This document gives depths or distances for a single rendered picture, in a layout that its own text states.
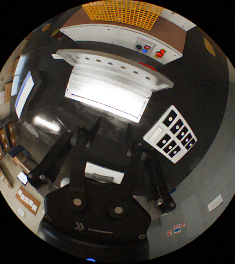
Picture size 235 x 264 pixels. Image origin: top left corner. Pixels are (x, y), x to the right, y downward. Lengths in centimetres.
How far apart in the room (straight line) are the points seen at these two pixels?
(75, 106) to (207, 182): 241
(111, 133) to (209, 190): 218
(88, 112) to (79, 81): 19
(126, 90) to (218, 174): 216
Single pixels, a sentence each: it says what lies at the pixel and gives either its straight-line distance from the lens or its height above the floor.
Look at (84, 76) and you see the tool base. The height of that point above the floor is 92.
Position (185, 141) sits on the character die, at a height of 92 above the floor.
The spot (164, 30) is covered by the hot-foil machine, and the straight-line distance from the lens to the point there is 45.
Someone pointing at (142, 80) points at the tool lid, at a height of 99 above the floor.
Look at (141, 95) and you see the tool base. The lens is 48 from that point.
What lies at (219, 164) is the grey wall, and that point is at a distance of 223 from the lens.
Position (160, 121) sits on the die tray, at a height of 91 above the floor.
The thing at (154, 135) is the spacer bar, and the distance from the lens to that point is 57.
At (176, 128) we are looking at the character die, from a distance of 61.
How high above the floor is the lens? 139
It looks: 65 degrees down
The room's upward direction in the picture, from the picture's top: 174 degrees counter-clockwise
